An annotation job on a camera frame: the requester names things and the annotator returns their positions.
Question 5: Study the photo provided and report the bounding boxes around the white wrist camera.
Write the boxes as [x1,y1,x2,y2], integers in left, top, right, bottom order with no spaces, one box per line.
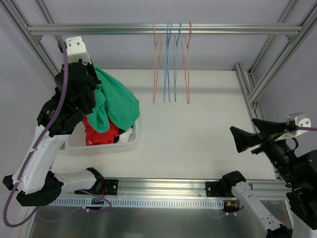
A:
[65,36,92,65]
[277,113,312,140]

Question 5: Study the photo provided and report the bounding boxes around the pink hanger with green top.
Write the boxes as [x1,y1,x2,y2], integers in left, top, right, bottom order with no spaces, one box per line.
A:
[181,22,193,104]

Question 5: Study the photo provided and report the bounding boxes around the aluminium hanging rail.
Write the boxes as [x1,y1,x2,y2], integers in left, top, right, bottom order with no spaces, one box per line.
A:
[27,23,303,36]

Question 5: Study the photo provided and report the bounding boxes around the blue hanger with red top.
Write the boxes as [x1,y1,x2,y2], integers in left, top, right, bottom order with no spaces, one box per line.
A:
[173,22,182,102]

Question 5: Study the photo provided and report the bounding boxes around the aluminium frame left posts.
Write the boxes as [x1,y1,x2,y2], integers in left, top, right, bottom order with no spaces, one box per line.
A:
[0,0,89,105]

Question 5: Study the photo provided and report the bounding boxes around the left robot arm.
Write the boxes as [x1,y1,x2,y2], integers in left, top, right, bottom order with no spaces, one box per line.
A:
[2,59,104,207]

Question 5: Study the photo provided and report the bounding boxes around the white slotted cable duct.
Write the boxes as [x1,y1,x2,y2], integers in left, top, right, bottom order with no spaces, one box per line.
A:
[50,196,224,209]

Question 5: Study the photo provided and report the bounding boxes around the aluminium frame right posts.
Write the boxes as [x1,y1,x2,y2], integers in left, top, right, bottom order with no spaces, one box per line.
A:
[234,0,317,126]

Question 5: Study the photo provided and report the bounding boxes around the white plastic basket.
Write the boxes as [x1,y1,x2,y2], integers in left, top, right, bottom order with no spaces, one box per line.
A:
[64,118,140,153]

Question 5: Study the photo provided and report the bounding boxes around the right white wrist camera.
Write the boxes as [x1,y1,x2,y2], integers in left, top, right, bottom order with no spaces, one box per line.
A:
[277,113,312,140]

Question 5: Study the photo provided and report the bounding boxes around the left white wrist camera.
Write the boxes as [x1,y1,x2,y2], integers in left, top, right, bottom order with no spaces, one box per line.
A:
[65,36,92,65]

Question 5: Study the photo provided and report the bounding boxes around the aluminium frame posts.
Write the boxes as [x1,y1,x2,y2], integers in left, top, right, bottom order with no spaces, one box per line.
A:
[234,0,317,126]
[0,0,89,105]

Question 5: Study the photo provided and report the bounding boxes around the light blue hanger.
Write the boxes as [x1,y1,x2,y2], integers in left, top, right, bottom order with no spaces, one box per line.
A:
[162,22,173,103]

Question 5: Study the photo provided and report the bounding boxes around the red tank top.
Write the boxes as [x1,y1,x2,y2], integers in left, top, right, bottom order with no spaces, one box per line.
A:
[82,115,119,146]

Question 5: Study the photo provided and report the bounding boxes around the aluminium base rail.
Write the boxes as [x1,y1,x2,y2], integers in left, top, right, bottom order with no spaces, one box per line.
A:
[103,178,291,200]

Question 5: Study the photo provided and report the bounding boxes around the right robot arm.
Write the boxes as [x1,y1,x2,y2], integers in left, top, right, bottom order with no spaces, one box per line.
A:
[215,114,317,238]

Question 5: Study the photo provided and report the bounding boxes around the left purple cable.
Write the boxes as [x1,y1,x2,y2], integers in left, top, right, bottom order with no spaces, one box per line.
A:
[3,38,71,228]

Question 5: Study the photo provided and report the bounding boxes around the white tank top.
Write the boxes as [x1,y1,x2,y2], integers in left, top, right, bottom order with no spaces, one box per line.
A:
[118,133,132,143]

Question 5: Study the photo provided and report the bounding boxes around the green tank top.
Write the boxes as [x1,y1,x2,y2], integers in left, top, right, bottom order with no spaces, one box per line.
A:
[87,65,140,133]

